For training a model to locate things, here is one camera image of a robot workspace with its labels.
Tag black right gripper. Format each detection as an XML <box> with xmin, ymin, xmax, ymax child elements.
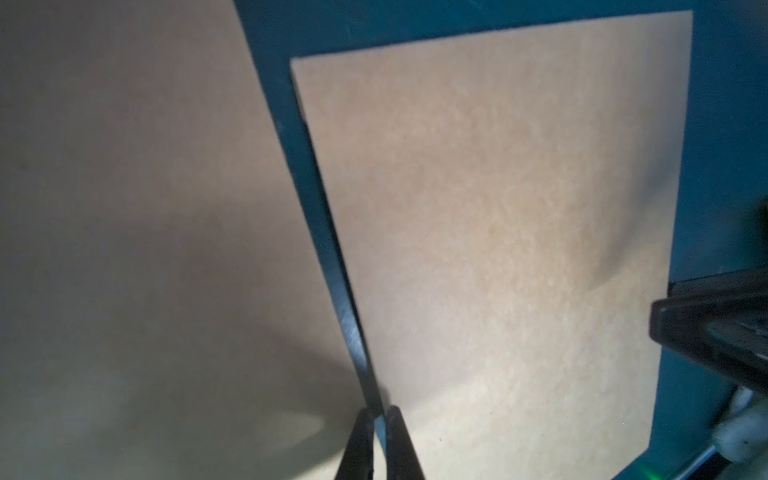
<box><xmin>650</xmin><ymin>267</ymin><xmax>767</xmax><ymax>395</ymax></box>

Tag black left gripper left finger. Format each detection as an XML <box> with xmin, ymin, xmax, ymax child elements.
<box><xmin>334</xmin><ymin>408</ymin><xmax>375</xmax><ymax>480</ymax></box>

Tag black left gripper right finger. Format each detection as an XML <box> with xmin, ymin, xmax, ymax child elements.
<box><xmin>385</xmin><ymin>405</ymin><xmax>425</xmax><ymax>480</ymax></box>

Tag brown kraft file bag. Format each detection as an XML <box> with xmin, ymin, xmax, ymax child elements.
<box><xmin>1</xmin><ymin>1</ymin><xmax>363</xmax><ymax>479</ymax></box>

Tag brown kraft envelope far left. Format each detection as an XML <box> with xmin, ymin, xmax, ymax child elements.
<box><xmin>291</xmin><ymin>11</ymin><xmax>692</xmax><ymax>479</ymax></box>

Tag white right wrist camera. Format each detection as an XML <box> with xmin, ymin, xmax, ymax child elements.
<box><xmin>711</xmin><ymin>386</ymin><xmax>767</xmax><ymax>480</ymax></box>

